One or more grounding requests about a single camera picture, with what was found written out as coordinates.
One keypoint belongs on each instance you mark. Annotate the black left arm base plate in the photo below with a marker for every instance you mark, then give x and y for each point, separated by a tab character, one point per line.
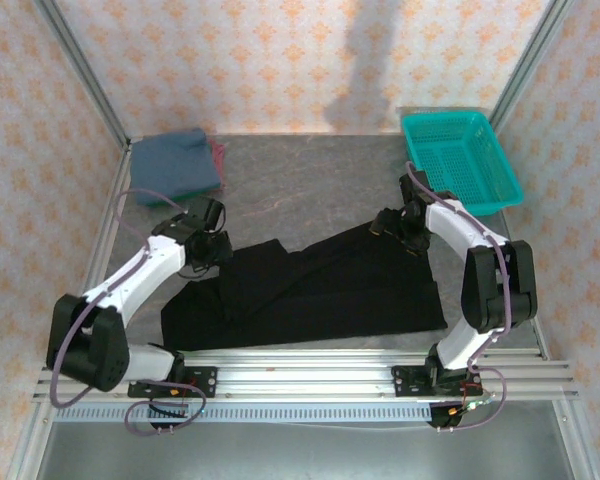
205	380

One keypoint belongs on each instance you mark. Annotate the aluminium table edge rail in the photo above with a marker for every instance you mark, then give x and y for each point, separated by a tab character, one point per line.
105	225
572	430

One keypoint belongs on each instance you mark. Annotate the grey metal panel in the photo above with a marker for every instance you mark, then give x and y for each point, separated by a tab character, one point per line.
305	452

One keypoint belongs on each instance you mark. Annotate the folded blue t-shirt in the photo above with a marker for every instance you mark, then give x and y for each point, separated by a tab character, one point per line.
172	165

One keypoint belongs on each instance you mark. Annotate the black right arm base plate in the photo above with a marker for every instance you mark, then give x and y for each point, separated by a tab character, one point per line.
405	380

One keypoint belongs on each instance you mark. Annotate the aluminium mounting rail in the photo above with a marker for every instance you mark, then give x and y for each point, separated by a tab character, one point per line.
305	375

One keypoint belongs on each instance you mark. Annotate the black t-shirt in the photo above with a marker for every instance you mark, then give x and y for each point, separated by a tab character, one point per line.
330	300

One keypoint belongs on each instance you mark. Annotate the folded pink t-shirt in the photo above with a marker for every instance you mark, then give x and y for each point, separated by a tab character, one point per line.
218	155

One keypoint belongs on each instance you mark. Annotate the teal plastic basket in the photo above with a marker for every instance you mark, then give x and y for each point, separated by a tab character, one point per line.
445	165

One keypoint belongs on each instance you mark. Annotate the aluminium frame post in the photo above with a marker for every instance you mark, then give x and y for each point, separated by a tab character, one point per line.
82	75
527	65

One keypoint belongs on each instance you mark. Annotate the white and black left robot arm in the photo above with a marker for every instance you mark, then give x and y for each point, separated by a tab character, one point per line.
145	272

